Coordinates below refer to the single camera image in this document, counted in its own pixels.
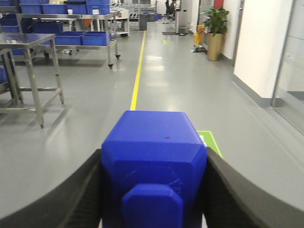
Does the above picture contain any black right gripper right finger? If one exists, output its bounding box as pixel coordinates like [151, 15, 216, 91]
[204, 148, 304, 228]

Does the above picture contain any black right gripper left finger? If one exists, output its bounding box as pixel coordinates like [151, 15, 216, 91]
[0, 149, 103, 228]

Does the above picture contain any green floor sign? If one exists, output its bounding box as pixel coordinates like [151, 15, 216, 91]
[197, 130, 224, 159]

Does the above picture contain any stainless steel work table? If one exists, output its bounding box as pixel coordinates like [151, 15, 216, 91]
[0, 33, 64, 129]

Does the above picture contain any potted green plant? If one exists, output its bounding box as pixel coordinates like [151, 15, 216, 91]
[204, 7, 229, 61]

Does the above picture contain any stainless steel bin cart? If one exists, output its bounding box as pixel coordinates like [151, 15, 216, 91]
[16, 10, 120, 69]

